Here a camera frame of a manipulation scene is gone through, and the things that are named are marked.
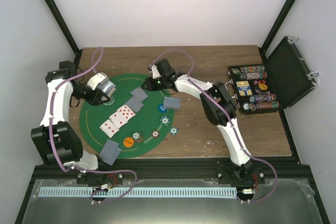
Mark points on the orange big blind button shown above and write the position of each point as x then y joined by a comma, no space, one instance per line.
128,142

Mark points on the light blue slotted strip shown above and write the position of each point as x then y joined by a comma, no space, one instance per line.
145,192

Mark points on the blue playing card deck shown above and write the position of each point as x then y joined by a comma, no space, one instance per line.
107,87

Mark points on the poker chip stack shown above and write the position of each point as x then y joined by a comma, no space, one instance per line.
137,137
165,120

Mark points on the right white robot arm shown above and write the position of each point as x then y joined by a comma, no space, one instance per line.
218,107

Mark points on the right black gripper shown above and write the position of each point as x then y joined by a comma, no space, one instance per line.
149,86

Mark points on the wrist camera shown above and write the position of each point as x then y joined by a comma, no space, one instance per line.
153,69
98,78

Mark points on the blue checkered playing card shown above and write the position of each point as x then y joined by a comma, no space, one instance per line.
111,157

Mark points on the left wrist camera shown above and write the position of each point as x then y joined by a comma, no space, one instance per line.
98,78

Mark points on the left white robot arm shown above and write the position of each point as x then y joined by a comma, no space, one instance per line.
56,141

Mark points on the blue small blind button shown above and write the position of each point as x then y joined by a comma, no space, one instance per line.
161,109

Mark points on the black poker case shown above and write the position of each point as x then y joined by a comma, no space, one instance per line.
279,82

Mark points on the face-up diamonds playing card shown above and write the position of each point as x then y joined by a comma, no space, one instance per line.
109,128

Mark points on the single teal poker chip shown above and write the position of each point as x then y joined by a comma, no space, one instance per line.
173,130

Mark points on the red poker chip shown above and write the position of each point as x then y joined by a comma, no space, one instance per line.
155,133

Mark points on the green round poker mat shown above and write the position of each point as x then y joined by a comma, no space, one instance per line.
145,121

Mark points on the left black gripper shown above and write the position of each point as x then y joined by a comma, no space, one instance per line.
94,99

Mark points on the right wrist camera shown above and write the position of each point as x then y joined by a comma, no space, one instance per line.
153,69

